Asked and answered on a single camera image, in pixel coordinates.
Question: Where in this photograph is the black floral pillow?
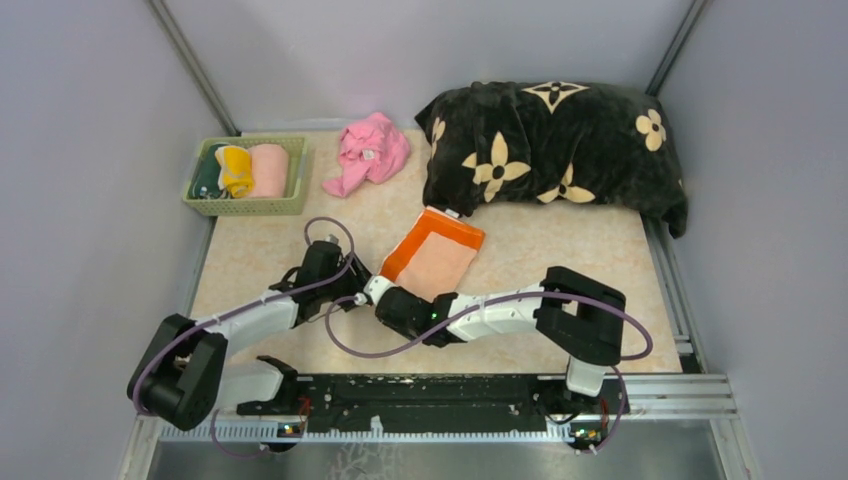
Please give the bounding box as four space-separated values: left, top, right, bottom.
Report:
416 81 688 238

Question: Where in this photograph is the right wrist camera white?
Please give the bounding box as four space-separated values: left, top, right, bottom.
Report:
353 275 396 306

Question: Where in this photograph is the grey yellow duck towel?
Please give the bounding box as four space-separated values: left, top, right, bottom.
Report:
214 145 255 199

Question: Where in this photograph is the rolled dark green towel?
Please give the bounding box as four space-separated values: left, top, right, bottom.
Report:
187 142 229 200

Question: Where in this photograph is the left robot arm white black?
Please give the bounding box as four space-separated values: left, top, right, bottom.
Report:
126 240 372 431

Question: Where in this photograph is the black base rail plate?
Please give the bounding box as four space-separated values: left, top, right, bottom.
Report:
236 374 630 437

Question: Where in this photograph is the orange peach towel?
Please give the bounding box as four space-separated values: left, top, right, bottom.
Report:
380 207 485 301

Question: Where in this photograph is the green plastic basket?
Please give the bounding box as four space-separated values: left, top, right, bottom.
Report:
182 135 311 217

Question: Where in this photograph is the pink towel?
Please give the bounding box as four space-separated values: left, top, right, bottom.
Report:
322 112 411 198

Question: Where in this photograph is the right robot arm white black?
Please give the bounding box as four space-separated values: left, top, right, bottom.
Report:
364 266 626 412

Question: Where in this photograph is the rolled peach towel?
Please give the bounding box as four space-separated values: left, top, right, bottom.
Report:
248 143 289 198

